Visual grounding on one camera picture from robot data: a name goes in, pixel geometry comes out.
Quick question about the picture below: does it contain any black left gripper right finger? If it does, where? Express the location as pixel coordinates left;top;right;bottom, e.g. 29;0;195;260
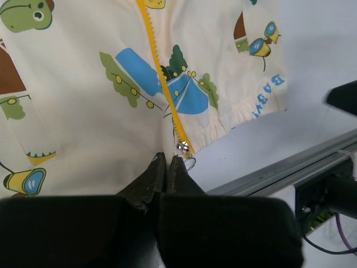
158;156;304;267

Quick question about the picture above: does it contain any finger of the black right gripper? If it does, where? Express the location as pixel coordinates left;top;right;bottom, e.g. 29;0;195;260
324;80;357;116

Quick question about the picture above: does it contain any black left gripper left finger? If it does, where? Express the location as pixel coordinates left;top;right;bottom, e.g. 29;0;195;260
1;153;166;267

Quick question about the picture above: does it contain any silver zipper slider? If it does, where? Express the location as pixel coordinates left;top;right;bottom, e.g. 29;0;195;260
176;141;197;171

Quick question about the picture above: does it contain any cream printed kids jacket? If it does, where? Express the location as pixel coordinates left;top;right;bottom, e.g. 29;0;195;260
1;1;287;197

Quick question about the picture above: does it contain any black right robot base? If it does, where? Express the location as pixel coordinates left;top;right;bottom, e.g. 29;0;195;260
295;160;356;235

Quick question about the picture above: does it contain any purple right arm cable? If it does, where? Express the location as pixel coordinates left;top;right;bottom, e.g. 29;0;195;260
336;213;357;253

